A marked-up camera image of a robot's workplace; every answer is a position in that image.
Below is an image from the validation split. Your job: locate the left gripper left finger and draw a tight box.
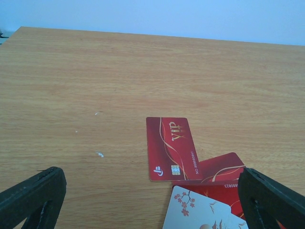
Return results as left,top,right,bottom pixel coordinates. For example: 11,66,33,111
0,167,67,229

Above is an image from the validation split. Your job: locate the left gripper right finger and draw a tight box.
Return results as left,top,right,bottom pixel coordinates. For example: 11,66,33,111
238,167,305,229

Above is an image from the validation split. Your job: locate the red card left cluster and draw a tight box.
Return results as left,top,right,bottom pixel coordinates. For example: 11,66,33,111
172,152,245,220

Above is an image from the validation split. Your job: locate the white card left cluster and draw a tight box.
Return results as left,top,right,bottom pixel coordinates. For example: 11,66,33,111
163,186,248,229

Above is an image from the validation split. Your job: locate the red card far left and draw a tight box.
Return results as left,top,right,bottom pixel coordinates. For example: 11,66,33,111
146,117,203,181

